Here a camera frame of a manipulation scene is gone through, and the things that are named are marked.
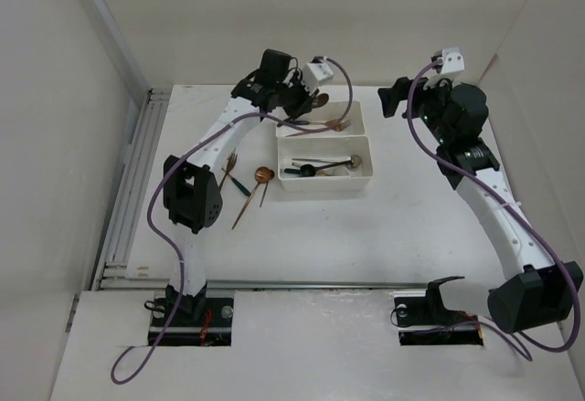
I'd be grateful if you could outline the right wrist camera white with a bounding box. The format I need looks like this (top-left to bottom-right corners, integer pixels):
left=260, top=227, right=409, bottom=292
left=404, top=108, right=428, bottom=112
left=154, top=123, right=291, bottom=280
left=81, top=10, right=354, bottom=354
left=431, top=47, right=465, bottom=78

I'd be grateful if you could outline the white bin far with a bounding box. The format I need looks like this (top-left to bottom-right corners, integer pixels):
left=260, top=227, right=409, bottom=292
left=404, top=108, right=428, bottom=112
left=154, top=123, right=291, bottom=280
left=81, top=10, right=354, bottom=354
left=275, top=100, right=365, bottom=138

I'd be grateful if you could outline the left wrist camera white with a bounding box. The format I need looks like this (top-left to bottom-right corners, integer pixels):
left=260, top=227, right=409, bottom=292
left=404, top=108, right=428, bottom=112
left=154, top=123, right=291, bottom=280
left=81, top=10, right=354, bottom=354
left=302, top=60, right=335, bottom=93

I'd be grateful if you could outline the black spoon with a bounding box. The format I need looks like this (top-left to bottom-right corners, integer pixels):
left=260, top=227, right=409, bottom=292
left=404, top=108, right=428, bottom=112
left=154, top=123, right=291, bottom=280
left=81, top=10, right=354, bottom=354
left=299, top=160, right=352, bottom=177

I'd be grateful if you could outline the white bin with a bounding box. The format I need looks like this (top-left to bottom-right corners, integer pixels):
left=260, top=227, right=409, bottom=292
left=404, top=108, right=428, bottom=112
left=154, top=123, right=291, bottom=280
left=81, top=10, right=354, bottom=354
left=275, top=100, right=365, bottom=138
left=277, top=135, right=374, bottom=193

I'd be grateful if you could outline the aluminium rail left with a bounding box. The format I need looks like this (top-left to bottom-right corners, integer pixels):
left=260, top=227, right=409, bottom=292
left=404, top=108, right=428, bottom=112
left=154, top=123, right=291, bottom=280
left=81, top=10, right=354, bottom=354
left=89, top=88, right=171, bottom=291

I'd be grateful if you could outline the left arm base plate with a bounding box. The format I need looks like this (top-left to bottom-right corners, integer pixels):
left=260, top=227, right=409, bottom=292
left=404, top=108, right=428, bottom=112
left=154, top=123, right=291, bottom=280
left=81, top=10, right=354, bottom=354
left=144, top=294, right=235, bottom=347

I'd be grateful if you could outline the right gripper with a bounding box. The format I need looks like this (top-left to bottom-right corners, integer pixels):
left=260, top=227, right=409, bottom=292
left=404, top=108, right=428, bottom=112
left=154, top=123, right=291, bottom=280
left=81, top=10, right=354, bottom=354
left=377, top=72, right=453, bottom=145

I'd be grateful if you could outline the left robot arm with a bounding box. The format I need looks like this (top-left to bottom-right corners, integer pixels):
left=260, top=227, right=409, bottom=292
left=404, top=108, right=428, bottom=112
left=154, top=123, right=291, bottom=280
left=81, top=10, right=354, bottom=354
left=153, top=49, right=334, bottom=325

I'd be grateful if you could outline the white bin near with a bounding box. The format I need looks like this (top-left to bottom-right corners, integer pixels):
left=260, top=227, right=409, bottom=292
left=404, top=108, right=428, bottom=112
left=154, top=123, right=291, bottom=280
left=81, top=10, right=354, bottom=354
left=277, top=135, right=374, bottom=193

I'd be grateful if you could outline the copper spoon round bowl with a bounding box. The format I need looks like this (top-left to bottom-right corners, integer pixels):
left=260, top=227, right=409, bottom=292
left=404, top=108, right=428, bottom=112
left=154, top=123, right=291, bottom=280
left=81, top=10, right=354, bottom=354
left=231, top=166, right=275, bottom=230

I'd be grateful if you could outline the rose gold fork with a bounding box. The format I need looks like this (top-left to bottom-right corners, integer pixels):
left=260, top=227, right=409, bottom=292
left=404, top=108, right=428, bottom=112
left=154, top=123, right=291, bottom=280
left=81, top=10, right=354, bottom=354
left=285, top=121, right=354, bottom=138

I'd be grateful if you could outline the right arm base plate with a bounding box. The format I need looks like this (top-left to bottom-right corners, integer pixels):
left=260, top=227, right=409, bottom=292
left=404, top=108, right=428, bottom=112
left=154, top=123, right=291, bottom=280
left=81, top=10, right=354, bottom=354
left=392, top=295, right=484, bottom=346

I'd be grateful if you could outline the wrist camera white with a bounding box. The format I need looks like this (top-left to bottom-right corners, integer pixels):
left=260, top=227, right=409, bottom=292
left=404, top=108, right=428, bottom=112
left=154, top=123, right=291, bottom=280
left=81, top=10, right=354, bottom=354
left=302, top=60, right=335, bottom=93
left=431, top=47, right=465, bottom=78

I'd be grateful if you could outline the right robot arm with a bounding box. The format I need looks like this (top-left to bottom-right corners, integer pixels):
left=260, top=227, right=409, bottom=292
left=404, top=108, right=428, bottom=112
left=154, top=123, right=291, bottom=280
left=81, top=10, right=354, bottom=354
left=378, top=77, right=583, bottom=332

